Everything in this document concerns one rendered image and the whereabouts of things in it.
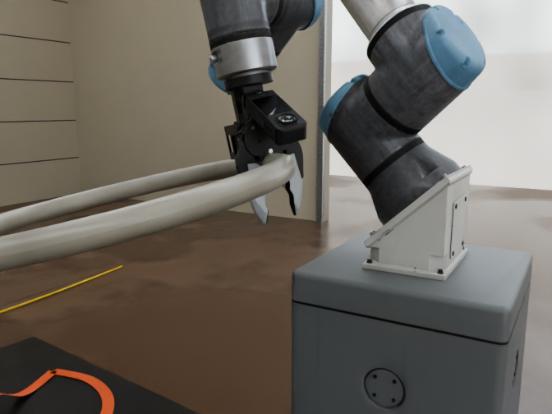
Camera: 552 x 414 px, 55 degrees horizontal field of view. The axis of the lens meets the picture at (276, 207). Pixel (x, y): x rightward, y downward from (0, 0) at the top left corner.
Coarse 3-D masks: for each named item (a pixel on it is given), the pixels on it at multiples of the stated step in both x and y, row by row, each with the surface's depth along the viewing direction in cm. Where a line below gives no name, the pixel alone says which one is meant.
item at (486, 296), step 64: (320, 256) 113; (512, 256) 113; (320, 320) 101; (384, 320) 94; (448, 320) 88; (512, 320) 87; (320, 384) 103; (384, 384) 97; (448, 384) 90; (512, 384) 100
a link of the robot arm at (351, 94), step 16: (352, 80) 107; (336, 96) 106; (352, 96) 105; (368, 96) 101; (320, 112) 109; (336, 112) 106; (352, 112) 104; (368, 112) 101; (384, 112) 99; (336, 128) 107; (352, 128) 104; (368, 128) 102; (384, 128) 101; (400, 128) 101; (336, 144) 109; (352, 144) 105; (368, 144) 104; (384, 144) 103; (400, 144) 102; (352, 160) 107; (368, 160) 104
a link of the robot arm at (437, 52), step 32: (352, 0) 104; (384, 0) 100; (384, 32) 97; (416, 32) 93; (448, 32) 91; (384, 64) 98; (416, 64) 93; (448, 64) 90; (480, 64) 93; (384, 96) 98; (416, 96) 95; (448, 96) 96; (416, 128) 102
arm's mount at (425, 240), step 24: (432, 192) 95; (456, 192) 101; (408, 216) 99; (432, 216) 97; (456, 216) 101; (384, 240) 102; (408, 240) 100; (432, 240) 97; (456, 240) 104; (384, 264) 103; (408, 264) 100; (432, 264) 99; (456, 264) 105
